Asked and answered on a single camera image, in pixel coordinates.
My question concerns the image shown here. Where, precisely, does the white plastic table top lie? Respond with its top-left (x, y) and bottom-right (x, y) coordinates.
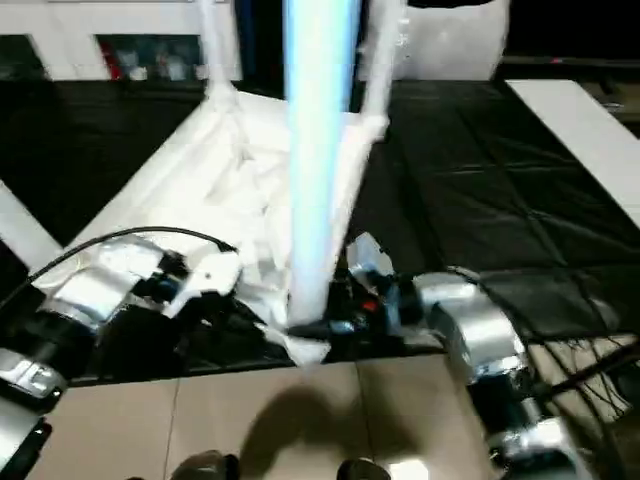
top-left (50, 88), bottom-right (389, 366)

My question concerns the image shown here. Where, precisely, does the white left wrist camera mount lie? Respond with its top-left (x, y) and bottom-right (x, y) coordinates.
top-left (165, 248), bottom-right (243, 321)

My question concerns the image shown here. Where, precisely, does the black work mat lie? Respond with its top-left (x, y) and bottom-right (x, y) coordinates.
top-left (0, 78), bottom-right (640, 386)

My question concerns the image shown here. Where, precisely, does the black cabinet with gold label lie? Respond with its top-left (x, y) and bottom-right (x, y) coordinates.
top-left (240, 0), bottom-right (371, 101)

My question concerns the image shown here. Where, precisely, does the black stand leg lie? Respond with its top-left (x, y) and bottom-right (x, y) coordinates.
top-left (540, 345), bottom-right (640, 401)

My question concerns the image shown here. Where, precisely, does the flat white board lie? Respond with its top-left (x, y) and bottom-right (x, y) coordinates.
top-left (508, 78), bottom-right (640, 226)

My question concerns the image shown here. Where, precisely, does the white cabinet with glass doors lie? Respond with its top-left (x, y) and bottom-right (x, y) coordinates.
top-left (0, 0), bottom-right (246, 83)

